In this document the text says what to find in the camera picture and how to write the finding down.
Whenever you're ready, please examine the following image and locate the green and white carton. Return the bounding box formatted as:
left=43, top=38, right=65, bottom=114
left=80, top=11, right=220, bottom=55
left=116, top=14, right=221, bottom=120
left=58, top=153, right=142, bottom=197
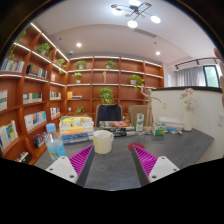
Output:
left=134, top=112, right=145, bottom=133

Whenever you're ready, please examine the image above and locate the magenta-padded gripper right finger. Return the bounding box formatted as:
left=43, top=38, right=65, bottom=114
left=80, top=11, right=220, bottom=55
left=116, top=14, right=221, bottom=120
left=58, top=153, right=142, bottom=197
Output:
left=130, top=144, right=181, bottom=188

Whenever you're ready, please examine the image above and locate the white vase with flowers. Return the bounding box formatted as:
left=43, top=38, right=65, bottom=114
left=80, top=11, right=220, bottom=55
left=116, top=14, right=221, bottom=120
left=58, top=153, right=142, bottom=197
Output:
left=179, top=87, right=197, bottom=132

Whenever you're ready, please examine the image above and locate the black-framed window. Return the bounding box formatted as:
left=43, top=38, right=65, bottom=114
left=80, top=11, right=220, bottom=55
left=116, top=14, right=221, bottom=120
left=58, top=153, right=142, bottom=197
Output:
left=203, top=64, right=223, bottom=88

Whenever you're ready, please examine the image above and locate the clear blue-capped water bottle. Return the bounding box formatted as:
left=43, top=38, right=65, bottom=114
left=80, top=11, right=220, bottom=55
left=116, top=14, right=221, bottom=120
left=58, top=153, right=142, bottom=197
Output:
left=44, top=123, right=68, bottom=163

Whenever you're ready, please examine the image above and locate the wooden artist mannequin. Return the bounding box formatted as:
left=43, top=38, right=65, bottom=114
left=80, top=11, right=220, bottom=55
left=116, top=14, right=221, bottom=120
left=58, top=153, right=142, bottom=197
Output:
left=139, top=87, right=162, bottom=132

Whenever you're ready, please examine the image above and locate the black track light rail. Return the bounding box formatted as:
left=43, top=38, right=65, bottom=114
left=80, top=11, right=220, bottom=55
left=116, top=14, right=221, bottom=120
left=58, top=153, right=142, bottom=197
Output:
left=174, top=57, right=220, bottom=71

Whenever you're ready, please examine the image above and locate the cream ceramic mug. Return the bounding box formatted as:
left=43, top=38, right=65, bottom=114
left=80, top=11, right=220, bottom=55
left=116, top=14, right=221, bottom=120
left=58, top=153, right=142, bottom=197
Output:
left=92, top=129, right=115, bottom=155

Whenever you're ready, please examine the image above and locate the wooden wall shelf unit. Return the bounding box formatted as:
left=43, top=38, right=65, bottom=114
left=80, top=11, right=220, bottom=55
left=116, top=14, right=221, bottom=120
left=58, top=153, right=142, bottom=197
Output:
left=0, top=21, right=165, bottom=166

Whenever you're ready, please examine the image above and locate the stack of white packs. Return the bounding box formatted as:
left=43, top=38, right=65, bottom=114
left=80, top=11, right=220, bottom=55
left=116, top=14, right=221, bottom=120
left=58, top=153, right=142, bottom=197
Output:
left=158, top=116, right=185, bottom=132

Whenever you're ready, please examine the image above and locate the stack of colourful books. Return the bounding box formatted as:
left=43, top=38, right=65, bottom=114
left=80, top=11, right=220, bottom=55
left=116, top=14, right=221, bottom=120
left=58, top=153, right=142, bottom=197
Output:
left=58, top=114, right=95, bottom=145

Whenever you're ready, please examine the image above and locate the multi-bulb ceiling lamp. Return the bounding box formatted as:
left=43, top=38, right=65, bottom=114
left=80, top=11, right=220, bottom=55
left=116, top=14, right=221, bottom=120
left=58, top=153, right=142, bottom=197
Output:
left=110, top=0, right=162, bottom=29

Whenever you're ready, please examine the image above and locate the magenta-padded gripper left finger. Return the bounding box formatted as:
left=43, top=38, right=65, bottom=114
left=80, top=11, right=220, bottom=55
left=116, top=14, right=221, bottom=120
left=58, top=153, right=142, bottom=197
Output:
left=45, top=144, right=97, bottom=188

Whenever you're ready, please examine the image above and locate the tan chair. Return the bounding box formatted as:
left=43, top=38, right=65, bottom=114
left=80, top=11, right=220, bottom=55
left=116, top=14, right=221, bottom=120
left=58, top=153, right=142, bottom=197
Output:
left=128, top=104, right=149, bottom=128

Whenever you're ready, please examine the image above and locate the dark office chair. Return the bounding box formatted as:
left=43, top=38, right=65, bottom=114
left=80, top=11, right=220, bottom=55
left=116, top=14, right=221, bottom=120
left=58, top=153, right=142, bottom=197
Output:
left=95, top=103, right=124, bottom=128

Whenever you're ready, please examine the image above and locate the green and white box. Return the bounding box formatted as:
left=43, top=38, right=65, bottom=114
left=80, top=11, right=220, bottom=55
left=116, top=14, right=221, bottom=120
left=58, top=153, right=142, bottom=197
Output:
left=151, top=122, right=167, bottom=137

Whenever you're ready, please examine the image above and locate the grey window curtain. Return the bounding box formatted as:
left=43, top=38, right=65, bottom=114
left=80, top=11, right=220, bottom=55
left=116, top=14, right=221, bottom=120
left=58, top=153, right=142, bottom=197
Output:
left=175, top=65, right=207, bottom=88

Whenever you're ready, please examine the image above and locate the stack of dark books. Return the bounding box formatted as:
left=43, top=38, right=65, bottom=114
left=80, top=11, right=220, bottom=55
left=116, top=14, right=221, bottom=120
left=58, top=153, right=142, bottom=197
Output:
left=98, top=120, right=137, bottom=138

